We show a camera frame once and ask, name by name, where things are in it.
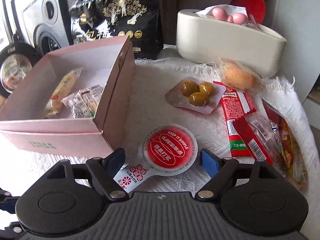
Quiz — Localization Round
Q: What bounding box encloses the red lid jelly cup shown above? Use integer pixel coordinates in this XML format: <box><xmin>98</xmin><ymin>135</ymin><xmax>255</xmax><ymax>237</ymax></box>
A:
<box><xmin>113</xmin><ymin>124</ymin><xmax>198</xmax><ymax>193</ymax></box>

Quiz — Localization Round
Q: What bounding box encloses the green plums vacuum pack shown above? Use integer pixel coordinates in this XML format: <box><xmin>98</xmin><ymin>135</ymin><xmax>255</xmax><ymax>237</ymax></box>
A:
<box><xmin>165</xmin><ymin>77</ymin><xmax>226</xmax><ymax>115</ymax></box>

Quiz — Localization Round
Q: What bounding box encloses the red clear snack packet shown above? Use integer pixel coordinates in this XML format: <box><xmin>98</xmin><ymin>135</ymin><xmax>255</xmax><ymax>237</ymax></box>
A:
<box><xmin>233</xmin><ymin>111</ymin><xmax>285</xmax><ymax>168</ymax></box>

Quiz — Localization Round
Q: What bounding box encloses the red green sachet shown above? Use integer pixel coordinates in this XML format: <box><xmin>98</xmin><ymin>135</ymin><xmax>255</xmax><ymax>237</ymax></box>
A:
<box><xmin>214</xmin><ymin>81</ymin><xmax>255</xmax><ymax>157</ymax></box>

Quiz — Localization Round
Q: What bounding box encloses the grey white snack packet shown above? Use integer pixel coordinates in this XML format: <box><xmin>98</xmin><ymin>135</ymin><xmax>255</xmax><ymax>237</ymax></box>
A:
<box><xmin>62</xmin><ymin>85</ymin><xmax>104</xmax><ymax>118</ymax></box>

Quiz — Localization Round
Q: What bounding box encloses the pink cardboard box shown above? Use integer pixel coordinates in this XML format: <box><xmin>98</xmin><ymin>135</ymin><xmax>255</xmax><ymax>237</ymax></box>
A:
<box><xmin>1</xmin><ymin>36</ymin><xmax>135</xmax><ymax>158</ymax></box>

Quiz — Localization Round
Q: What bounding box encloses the spicy snack bag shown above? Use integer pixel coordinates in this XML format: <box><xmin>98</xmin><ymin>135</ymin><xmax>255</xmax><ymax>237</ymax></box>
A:
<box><xmin>262</xmin><ymin>99</ymin><xmax>309</xmax><ymax>190</ymax></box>

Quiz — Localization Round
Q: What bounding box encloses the yellow biscuit packet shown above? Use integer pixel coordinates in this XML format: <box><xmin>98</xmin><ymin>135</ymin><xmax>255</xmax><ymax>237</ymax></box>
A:
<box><xmin>44</xmin><ymin>68</ymin><xmax>82</xmax><ymax>118</ymax></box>

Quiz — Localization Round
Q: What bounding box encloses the wrapped orange bun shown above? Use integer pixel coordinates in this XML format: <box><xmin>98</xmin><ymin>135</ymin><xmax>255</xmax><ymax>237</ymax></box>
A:
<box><xmin>219</xmin><ymin>57</ymin><xmax>264</xmax><ymax>93</ymax></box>

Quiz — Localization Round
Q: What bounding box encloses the cream tissue box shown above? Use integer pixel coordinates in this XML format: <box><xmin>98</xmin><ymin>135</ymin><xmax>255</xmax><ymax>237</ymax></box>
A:
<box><xmin>176</xmin><ymin>9</ymin><xmax>287</xmax><ymax>77</ymax></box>

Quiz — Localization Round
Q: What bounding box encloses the round glass lid appliance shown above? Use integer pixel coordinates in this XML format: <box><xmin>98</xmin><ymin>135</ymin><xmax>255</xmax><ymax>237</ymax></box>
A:
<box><xmin>1</xmin><ymin>33</ymin><xmax>41</xmax><ymax>98</ymax></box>

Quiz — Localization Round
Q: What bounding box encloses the pink tissue box ornament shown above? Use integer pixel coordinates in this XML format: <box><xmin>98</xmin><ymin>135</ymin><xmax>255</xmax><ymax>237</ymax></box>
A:
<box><xmin>212</xmin><ymin>8</ymin><xmax>247</xmax><ymax>25</ymax></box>

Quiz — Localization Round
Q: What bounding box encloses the black plum snack bag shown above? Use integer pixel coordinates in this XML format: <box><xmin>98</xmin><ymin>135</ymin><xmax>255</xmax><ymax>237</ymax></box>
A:
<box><xmin>69</xmin><ymin>0</ymin><xmax>164</xmax><ymax>60</ymax></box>

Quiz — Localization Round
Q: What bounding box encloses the red round object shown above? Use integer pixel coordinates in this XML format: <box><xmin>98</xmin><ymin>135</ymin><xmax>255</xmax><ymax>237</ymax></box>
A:
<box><xmin>231</xmin><ymin>0</ymin><xmax>266</xmax><ymax>24</ymax></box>

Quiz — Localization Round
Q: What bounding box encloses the white speaker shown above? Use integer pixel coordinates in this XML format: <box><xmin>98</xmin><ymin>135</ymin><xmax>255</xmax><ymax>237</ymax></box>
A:
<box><xmin>1</xmin><ymin>0</ymin><xmax>72</xmax><ymax>55</ymax></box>

